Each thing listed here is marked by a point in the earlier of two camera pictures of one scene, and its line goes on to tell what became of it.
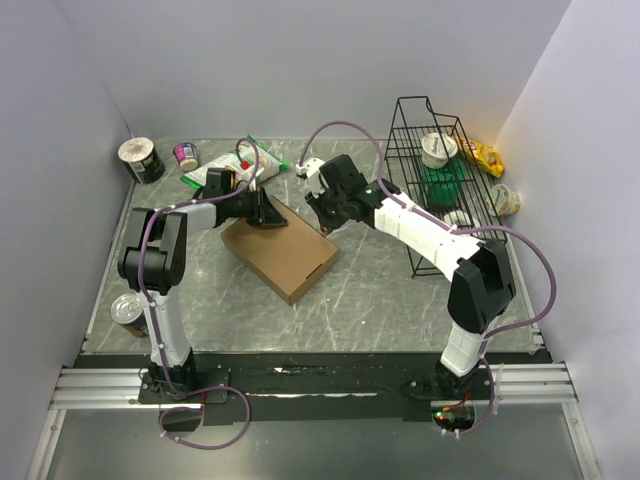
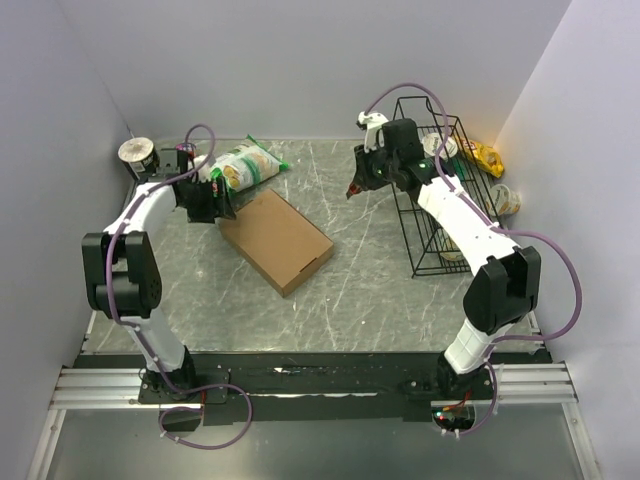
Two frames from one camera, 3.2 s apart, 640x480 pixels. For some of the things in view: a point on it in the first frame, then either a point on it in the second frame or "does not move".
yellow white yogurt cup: [501, 200] does not move
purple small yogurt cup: [186, 155] does not move
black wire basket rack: [430, 159] does not move
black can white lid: [141, 160] does not move
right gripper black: [316, 202] -> [362, 176]
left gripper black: [263, 212] -> [215, 206]
